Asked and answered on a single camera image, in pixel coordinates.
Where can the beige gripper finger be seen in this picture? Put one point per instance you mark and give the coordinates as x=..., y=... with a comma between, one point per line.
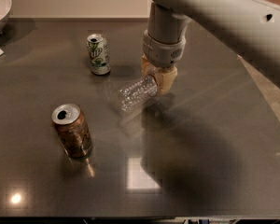
x=164, y=78
x=147, y=68

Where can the brown soda can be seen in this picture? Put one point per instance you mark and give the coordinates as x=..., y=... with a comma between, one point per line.
x=72, y=128

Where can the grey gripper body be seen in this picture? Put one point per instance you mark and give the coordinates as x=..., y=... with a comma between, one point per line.
x=160, y=54

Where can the clear plastic water bottle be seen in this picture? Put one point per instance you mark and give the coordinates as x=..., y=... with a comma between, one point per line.
x=135, y=94

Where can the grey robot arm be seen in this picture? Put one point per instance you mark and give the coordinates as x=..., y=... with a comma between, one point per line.
x=251, y=28

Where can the green white 7up can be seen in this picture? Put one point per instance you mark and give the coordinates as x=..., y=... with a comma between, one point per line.
x=99, y=56

